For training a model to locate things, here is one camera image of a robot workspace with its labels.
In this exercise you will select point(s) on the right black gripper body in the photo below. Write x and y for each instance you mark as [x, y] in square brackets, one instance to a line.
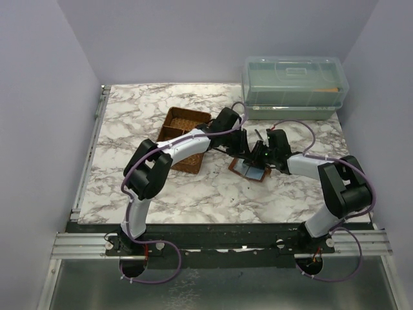
[268, 154]

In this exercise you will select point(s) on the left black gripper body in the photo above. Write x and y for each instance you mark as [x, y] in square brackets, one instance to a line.
[232, 141]

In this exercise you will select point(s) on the brown leather card holder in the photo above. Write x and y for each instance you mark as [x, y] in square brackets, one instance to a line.
[247, 172]

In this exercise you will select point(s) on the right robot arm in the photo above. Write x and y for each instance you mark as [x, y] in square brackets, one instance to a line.
[346, 191]

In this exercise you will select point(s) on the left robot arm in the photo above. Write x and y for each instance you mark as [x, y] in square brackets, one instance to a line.
[148, 169]

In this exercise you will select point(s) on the clear lidded plastic box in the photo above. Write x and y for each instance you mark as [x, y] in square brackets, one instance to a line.
[293, 87]

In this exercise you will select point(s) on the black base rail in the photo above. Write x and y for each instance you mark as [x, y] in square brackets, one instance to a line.
[230, 245]

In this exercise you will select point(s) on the aluminium side rail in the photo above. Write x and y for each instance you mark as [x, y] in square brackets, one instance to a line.
[98, 120]

